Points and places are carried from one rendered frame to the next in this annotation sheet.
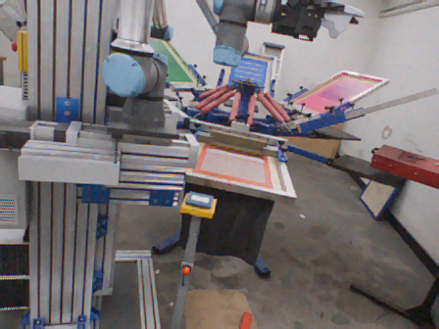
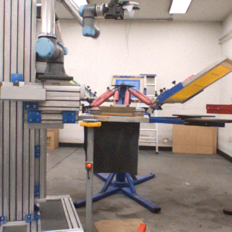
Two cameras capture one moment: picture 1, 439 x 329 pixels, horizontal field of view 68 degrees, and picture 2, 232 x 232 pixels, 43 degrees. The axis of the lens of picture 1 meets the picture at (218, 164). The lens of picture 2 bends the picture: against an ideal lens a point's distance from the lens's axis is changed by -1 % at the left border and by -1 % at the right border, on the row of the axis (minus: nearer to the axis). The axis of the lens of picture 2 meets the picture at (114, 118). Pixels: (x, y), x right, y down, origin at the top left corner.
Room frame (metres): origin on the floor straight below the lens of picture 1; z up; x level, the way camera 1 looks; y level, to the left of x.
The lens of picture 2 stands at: (-0.92, -0.27, 1.09)
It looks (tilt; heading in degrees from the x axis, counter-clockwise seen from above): 3 degrees down; 4
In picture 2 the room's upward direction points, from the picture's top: 2 degrees clockwise
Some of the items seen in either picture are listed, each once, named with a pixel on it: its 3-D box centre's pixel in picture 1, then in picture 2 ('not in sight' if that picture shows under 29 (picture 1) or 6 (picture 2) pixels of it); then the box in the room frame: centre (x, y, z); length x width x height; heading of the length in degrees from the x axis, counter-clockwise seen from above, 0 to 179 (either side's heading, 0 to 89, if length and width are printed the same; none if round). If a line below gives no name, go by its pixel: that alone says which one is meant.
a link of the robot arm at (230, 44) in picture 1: (229, 44); (89, 27); (0.93, 0.03, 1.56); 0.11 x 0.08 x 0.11; 174
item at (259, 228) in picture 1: (222, 221); (110, 147); (1.43, -0.08, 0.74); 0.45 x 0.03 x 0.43; 89
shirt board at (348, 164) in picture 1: (310, 154); (172, 120); (2.43, -0.68, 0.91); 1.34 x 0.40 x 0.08; 59
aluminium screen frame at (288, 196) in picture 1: (234, 160); (114, 116); (1.72, -0.08, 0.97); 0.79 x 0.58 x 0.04; 179
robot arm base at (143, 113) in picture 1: (144, 107); (55, 69); (1.07, 0.28, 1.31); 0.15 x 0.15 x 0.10
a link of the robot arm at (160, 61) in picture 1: (147, 71); (55, 52); (1.07, 0.29, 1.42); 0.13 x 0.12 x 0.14; 174
